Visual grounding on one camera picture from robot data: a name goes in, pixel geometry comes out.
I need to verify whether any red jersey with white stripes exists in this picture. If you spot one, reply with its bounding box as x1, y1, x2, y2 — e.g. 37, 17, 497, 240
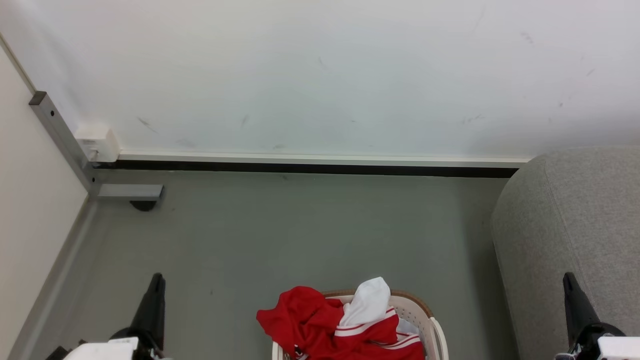
256, 285, 426, 360

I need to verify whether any grey fabric sofa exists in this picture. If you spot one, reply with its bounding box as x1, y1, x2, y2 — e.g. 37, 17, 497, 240
490, 145, 640, 360

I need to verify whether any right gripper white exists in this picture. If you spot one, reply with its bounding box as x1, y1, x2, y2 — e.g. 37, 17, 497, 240
562, 272, 640, 360

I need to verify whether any grey metal frame post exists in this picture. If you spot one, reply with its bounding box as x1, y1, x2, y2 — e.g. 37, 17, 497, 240
28, 90, 165, 202

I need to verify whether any white wall socket box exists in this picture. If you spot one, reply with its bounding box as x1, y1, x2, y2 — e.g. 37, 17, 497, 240
74, 124, 121, 164

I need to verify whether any white laundry basket brown rim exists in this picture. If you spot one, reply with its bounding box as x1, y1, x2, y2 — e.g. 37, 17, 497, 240
271, 289, 450, 360

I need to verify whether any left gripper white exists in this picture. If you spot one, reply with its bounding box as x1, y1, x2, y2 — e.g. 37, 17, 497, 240
64, 272, 167, 360

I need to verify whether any white garment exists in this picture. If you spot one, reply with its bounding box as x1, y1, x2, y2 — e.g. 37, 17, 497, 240
339, 276, 392, 327

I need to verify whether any white and black baseboard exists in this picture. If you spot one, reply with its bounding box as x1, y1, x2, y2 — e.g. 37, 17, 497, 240
92, 151, 532, 179

